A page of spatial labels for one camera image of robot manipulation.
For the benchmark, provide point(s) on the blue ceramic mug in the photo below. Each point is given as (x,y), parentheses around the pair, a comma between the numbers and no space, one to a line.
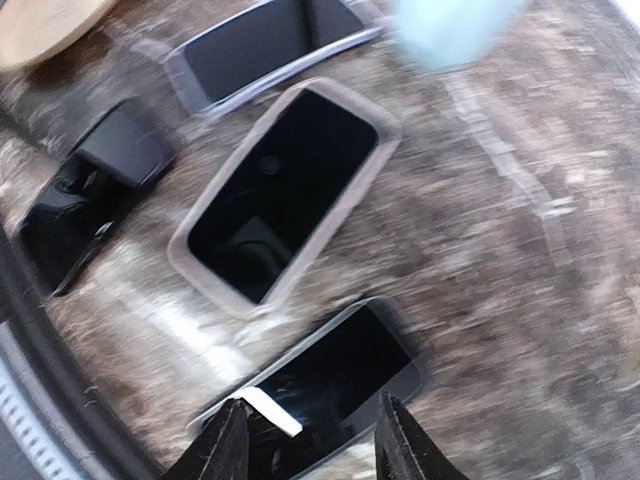
(444,35)

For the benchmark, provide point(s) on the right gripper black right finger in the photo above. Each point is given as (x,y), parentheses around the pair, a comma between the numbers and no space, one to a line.
(403,450)

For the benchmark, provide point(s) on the black screen smartphone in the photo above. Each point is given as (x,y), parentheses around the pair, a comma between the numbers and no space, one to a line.
(263,39)

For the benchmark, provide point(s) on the beige round plate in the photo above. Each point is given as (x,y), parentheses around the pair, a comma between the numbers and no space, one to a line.
(35,31)

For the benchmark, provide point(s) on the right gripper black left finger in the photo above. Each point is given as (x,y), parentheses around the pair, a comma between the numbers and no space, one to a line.
(220,451)

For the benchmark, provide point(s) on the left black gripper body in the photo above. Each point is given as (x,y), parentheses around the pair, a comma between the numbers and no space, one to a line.
(125,149)

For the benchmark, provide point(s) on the white slotted cable duct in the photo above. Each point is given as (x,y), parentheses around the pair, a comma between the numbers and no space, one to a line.
(24,415)

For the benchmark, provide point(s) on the black phone case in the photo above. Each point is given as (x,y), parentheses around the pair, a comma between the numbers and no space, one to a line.
(50,250)
(420,372)

